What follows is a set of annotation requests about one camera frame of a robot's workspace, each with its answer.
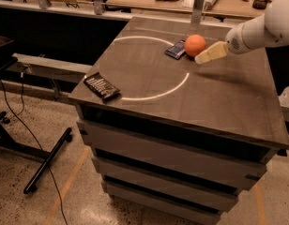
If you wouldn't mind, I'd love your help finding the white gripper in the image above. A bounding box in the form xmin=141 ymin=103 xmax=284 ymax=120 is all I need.
xmin=195 ymin=23 xmax=253 ymax=64

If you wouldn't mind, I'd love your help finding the orange fruit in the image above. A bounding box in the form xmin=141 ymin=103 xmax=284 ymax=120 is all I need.
xmin=184 ymin=35 xmax=206 ymax=57

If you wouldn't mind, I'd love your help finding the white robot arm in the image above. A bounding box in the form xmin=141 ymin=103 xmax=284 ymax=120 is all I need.
xmin=194 ymin=0 xmax=289 ymax=64

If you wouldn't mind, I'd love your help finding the blue rxbar blueberry wrapper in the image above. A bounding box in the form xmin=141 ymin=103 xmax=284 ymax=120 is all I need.
xmin=164 ymin=40 xmax=185 ymax=60

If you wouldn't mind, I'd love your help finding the black round cup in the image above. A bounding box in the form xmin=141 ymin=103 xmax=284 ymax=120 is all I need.
xmin=252 ymin=0 xmax=270 ymax=9

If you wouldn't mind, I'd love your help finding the grey drawer cabinet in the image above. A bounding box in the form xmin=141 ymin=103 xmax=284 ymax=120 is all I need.
xmin=70 ymin=17 xmax=289 ymax=225

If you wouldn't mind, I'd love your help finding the black snack bar wrapper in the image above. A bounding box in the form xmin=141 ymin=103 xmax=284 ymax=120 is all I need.
xmin=84 ymin=72 xmax=120 ymax=101

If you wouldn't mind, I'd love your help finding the dark chair seat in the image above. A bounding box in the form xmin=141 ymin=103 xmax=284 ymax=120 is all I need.
xmin=0 ymin=36 xmax=18 ymax=73

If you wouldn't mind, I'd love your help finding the black stand base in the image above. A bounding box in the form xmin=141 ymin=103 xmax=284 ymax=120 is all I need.
xmin=0 ymin=112 xmax=72 ymax=194

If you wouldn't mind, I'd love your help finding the black floor cable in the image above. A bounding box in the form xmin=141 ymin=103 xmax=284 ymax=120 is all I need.
xmin=0 ymin=64 xmax=69 ymax=225

